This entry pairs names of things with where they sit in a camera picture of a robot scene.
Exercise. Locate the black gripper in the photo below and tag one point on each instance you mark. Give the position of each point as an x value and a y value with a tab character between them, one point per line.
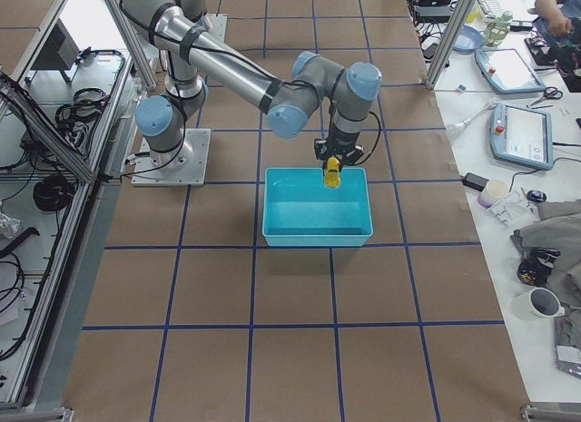
339	142

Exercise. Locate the yellow toy beetle car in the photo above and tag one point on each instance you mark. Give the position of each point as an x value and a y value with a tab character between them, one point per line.
331	172

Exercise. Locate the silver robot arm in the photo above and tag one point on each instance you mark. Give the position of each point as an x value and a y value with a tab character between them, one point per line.
177	26

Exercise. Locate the turquoise plastic bin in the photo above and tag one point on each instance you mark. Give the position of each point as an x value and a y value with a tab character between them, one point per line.
300	211

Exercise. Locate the black power adapter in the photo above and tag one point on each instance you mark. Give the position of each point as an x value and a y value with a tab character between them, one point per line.
474	181

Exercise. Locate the blue plastic plate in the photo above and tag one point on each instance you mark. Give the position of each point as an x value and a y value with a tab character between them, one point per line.
469	39

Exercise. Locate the left teach pendant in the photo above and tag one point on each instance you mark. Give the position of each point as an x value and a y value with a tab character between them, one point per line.
507	72

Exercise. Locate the teach pendant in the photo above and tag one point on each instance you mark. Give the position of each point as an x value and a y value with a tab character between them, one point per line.
507	72
521	136

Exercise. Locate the right teach pendant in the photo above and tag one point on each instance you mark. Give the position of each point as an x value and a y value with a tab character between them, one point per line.
521	136

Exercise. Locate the black scissors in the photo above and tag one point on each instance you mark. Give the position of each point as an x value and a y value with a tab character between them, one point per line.
550	93

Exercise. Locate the grey cloth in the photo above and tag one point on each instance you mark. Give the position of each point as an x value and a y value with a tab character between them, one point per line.
550	251

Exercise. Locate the white mug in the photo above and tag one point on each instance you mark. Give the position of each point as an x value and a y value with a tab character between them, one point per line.
538	303

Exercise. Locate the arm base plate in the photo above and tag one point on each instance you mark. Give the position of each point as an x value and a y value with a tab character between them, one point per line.
216	24
172	169

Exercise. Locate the aluminium frame post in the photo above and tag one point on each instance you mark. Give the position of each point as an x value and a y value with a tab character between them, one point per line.
442	54

